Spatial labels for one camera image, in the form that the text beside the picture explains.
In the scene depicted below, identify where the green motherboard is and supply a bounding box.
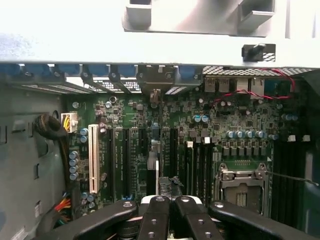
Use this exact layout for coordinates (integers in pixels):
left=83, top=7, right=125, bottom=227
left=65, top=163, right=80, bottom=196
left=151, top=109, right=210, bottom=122
left=59, top=92, right=308, bottom=218

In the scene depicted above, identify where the open black PC case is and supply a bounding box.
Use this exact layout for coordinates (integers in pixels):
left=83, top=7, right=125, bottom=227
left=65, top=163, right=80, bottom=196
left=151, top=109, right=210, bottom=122
left=0, top=31, right=320, bottom=240

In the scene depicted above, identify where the CPU socket locking lever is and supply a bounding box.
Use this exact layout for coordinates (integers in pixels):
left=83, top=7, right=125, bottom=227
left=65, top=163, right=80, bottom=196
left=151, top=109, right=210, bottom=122
left=266, top=170, right=320, bottom=186

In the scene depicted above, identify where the long black expansion slot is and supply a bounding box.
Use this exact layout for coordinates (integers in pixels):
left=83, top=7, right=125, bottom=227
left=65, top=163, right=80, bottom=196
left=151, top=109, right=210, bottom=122
left=121, top=127, right=131, bottom=200
left=169, top=127, right=179, bottom=178
left=107, top=126, right=116, bottom=201

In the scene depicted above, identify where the red black twisted wire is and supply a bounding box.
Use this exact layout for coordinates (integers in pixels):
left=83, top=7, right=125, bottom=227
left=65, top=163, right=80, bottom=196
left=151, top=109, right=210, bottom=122
left=211, top=68, right=296, bottom=106

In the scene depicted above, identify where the black RAM slot bank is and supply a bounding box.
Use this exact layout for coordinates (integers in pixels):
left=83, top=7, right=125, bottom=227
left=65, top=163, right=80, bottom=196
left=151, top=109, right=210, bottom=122
left=185, top=139, right=218, bottom=205
left=273, top=134, right=315, bottom=218

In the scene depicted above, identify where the white power connector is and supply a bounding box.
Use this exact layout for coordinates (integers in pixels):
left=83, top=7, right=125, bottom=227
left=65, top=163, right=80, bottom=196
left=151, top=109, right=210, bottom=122
left=60, top=111, right=79, bottom=134

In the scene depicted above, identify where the metal CPU socket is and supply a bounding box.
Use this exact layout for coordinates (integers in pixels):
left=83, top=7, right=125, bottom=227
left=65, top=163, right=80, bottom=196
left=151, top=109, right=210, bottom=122
left=217, top=162, right=272, bottom=216

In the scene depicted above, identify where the grey power supply unit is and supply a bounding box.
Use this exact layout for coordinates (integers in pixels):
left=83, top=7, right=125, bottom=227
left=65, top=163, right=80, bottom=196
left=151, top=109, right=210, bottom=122
left=0, top=82, right=66, bottom=240

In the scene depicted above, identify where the white expansion slot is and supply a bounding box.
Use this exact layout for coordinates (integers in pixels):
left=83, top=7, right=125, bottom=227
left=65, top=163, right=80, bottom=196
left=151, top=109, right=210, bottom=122
left=87, top=123, right=100, bottom=195

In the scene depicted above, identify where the short black expansion slot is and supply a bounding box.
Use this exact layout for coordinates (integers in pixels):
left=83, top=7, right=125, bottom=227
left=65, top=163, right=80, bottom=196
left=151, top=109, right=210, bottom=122
left=138, top=128, right=148, bottom=153

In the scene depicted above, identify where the black braided cable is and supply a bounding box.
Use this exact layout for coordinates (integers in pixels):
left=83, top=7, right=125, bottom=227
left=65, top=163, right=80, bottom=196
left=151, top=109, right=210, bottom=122
left=34, top=113, right=75, bottom=191

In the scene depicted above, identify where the coloured wire bundle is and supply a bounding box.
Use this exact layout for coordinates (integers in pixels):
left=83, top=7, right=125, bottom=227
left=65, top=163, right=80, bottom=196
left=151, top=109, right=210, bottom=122
left=53, top=191, right=74, bottom=226

